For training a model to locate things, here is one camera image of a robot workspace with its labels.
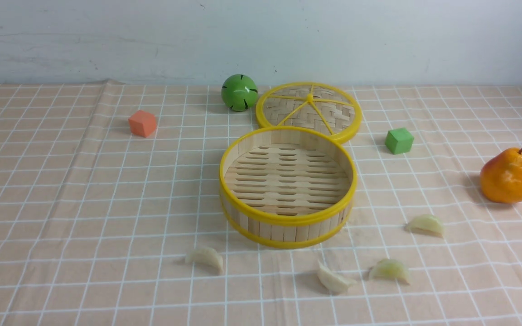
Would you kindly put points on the green foam cube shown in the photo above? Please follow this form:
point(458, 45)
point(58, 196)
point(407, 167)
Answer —
point(399, 141)

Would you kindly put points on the white dumpling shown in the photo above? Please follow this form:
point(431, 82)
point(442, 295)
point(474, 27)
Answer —
point(206, 255)
point(334, 282)

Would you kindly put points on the orange yellow toy pear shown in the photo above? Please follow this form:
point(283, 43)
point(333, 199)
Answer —
point(501, 177)

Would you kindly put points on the bamboo steamer tray yellow rim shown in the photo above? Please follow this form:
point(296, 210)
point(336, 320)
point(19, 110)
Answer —
point(287, 187)

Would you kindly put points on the woven bamboo steamer lid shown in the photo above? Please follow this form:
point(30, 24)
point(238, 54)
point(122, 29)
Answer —
point(316, 106)

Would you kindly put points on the orange foam cube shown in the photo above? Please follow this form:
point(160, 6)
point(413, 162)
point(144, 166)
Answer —
point(142, 123)

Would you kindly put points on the green ball black stripes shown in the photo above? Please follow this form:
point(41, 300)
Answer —
point(239, 92)

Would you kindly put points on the peach checkered tablecloth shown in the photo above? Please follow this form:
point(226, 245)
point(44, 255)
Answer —
point(95, 222)

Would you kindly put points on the pale green dumpling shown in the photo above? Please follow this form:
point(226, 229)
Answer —
point(390, 269)
point(426, 224)

